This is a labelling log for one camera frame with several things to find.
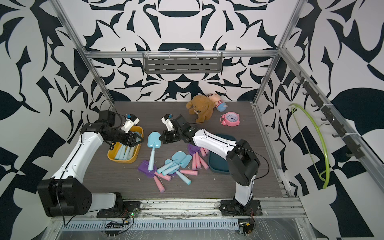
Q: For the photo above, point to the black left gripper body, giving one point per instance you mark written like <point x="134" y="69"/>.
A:
<point x="123" y="137"/>

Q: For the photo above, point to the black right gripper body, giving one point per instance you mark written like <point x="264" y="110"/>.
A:
<point x="173" y="135"/>

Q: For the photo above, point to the light blue dirty-handle shovel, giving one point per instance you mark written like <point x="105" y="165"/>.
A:
<point x="132" y="152"/>

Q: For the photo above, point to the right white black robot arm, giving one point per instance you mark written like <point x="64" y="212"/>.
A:
<point x="242" y="160"/>

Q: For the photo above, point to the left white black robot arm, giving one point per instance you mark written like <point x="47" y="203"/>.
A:
<point x="64" y="194"/>

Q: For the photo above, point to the yellow plastic storage box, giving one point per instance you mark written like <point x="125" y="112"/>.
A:
<point x="112" y="154"/>

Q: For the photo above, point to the dark teal storage box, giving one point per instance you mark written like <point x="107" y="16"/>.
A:
<point x="218" y="164"/>

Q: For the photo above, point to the brown plush dog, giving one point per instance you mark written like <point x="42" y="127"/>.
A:
<point x="202" y="106"/>

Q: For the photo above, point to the small pig doll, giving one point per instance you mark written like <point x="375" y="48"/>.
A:
<point x="220" y="105"/>

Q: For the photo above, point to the pink alarm clock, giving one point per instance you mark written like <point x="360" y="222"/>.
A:
<point x="230" y="119"/>

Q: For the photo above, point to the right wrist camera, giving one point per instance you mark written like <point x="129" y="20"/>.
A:
<point x="167" y="121"/>

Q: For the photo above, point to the purple shovel pink handle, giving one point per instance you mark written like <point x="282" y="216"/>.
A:
<point x="143" y="168"/>
<point x="194" y="149"/>
<point x="198" y="162"/>
<point x="183" y="175"/>

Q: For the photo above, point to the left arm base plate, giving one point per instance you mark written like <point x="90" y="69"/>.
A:
<point x="120" y="210"/>

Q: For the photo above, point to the grey metal wall shelf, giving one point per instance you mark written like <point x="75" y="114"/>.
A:
<point x="183" y="62"/>

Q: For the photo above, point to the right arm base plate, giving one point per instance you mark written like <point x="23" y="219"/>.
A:
<point x="233" y="208"/>

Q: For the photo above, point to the white perforated cable duct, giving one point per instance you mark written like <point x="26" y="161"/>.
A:
<point x="152" y="225"/>

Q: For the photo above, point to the black wall hook rail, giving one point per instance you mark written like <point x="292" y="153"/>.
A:
<point x="330" y="118"/>

